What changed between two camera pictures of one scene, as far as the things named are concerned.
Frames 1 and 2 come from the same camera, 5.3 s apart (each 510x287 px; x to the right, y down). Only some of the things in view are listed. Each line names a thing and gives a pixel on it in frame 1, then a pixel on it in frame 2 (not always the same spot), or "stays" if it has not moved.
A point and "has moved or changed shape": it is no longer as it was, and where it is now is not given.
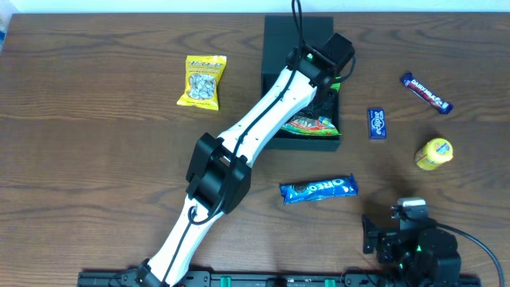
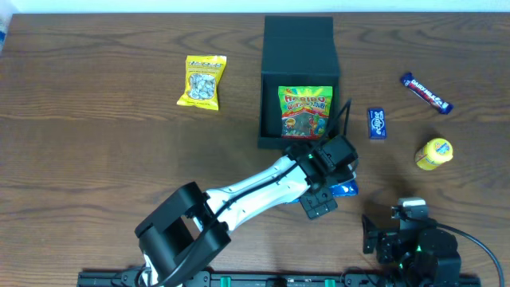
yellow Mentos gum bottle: [434, 153] stays
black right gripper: [369, 233] stays
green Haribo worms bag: [314, 126] has moved or changed shape
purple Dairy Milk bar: [426, 95] stays
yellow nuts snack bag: [202, 76] stays
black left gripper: [323, 100] to [319, 203]
